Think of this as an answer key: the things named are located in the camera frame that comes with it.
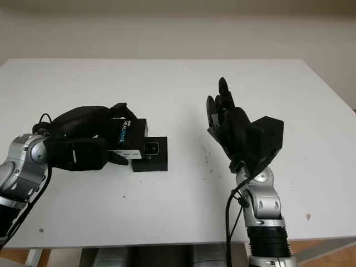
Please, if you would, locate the small silver cube camera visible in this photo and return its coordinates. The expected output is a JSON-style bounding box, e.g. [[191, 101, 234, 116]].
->
[[144, 141, 160, 155]]

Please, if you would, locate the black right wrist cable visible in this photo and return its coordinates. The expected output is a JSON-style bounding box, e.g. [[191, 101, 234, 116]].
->
[[225, 164, 251, 267]]

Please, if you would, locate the white table leg frame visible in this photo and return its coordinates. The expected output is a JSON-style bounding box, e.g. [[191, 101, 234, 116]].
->
[[27, 249, 43, 267], [289, 239, 356, 265]]

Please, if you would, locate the grey robot torso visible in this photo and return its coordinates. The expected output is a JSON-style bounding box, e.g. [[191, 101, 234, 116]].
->
[[80, 244, 250, 267]]

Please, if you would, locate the black RealSense box lid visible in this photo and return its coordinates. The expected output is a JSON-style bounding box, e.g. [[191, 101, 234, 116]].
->
[[107, 118, 150, 161]]

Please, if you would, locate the black foam-lined box base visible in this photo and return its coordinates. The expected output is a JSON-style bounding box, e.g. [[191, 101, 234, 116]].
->
[[132, 136, 169, 172]]

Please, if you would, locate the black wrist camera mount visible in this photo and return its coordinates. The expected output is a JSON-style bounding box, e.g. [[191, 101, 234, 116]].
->
[[44, 136, 108, 172], [249, 115, 285, 176]]

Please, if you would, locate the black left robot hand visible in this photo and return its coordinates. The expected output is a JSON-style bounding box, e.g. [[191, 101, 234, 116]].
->
[[51, 102, 136, 167]]

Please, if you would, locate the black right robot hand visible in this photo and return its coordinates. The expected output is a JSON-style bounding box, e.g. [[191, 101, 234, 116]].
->
[[205, 77, 253, 173]]

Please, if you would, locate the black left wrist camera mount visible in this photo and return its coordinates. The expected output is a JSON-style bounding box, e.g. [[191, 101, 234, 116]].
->
[[44, 136, 108, 172]]

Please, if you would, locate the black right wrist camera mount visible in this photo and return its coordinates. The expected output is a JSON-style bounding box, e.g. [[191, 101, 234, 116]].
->
[[249, 115, 285, 176]]

